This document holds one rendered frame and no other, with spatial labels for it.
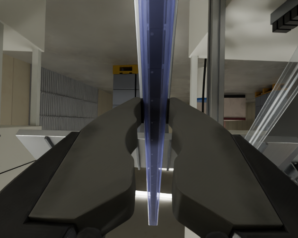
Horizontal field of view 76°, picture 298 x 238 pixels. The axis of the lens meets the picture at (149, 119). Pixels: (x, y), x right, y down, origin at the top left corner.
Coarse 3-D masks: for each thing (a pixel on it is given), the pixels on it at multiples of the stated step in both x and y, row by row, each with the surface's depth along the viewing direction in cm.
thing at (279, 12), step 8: (288, 0) 52; (296, 0) 50; (280, 8) 55; (288, 8) 52; (296, 8) 50; (272, 16) 59; (280, 16) 55; (288, 16) 53; (296, 16) 50; (272, 24) 59; (280, 24) 55; (288, 24) 54; (296, 24) 54; (272, 32) 59; (280, 32) 59
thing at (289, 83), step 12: (288, 72) 15; (276, 84) 16; (288, 84) 15; (276, 96) 16; (288, 96) 16; (264, 108) 18; (276, 108) 17; (264, 120) 18; (276, 120) 18; (252, 132) 20; (264, 132) 19; (252, 144) 21
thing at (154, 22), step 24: (144, 0) 7; (168, 0) 7; (144, 24) 8; (168, 24) 8; (144, 48) 8; (168, 48) 8; (144, 72) 9; (168, 72) 9; (144, 96) 10; (144, 120) 12
